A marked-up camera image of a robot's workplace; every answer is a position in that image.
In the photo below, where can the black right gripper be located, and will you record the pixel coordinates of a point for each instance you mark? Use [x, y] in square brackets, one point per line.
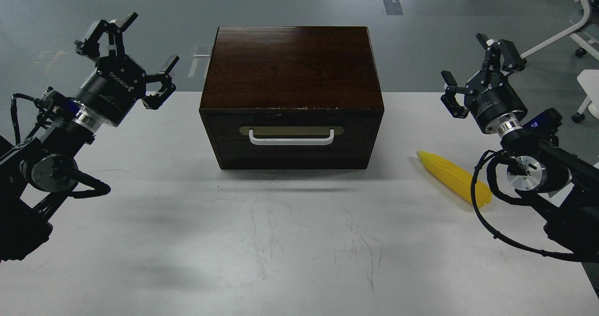
[489, 94]

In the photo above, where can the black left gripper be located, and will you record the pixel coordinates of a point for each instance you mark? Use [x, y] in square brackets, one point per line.
[110, 88]

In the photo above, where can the yellow corn cob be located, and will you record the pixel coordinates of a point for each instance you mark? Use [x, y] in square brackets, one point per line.
[455, 178]

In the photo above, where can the wooden drawer with white handle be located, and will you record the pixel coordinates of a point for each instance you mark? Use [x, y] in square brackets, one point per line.
[292, 140]

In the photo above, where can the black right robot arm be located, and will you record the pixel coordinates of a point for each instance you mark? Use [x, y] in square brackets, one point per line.
[530, 169]

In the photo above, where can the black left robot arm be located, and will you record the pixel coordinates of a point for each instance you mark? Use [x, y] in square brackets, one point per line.
[39, 172]

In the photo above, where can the dark wooden drawer cabinet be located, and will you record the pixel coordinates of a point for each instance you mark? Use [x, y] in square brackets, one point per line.
[295, 69]

